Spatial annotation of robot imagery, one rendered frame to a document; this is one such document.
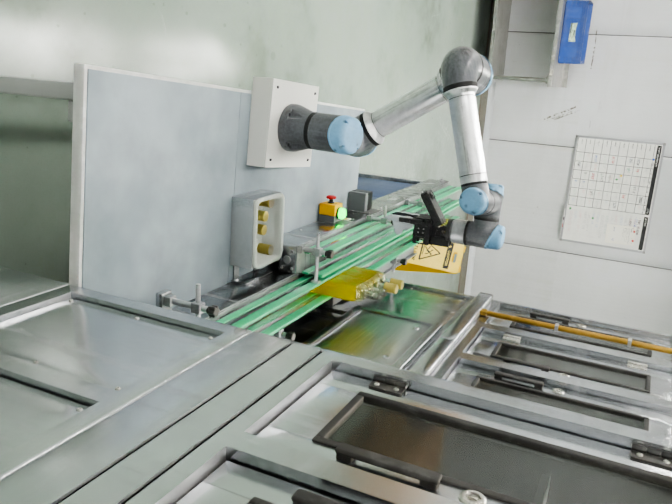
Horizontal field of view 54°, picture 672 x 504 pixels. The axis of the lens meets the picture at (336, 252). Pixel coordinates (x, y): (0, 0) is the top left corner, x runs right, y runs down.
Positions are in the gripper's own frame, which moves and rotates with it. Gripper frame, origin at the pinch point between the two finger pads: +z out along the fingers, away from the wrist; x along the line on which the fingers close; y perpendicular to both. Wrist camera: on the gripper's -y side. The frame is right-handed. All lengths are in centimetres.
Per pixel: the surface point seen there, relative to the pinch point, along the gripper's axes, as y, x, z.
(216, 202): -3, -34, 43
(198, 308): 15, -71, 21
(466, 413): 9, -97, -51
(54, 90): -34, -80, 57
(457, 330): 43, 23, -20
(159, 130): -25, -59, 43
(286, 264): 21.1, -6.9, 33.3
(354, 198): 9, 61, 39
